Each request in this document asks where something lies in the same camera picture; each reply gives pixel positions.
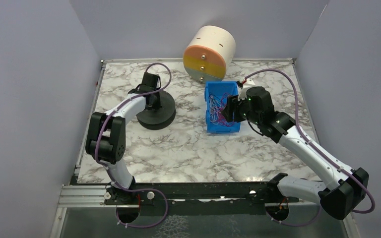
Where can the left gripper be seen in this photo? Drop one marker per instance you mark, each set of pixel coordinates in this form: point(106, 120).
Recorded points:
point(153, 99)

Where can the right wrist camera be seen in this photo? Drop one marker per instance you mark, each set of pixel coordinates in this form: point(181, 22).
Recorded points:
point(244, 85)

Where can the black cable spool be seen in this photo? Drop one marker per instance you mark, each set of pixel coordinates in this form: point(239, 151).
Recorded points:
point(159, 113)

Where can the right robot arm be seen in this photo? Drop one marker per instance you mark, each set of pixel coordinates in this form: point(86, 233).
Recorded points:
point(341, 187)

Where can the blue plastic bin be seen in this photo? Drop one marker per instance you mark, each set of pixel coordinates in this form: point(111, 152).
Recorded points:
point(216, 94)

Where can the aluminium frame rail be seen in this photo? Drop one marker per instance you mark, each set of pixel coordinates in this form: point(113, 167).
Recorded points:
point(82, 196)

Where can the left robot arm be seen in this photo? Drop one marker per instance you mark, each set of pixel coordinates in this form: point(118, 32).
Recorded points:
point(106, 137)

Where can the cream cylindrical drawer container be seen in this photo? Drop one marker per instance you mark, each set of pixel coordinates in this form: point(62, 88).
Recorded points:
point(209, 54)

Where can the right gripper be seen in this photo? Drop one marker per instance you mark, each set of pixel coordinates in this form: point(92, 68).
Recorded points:
point(233, 109)

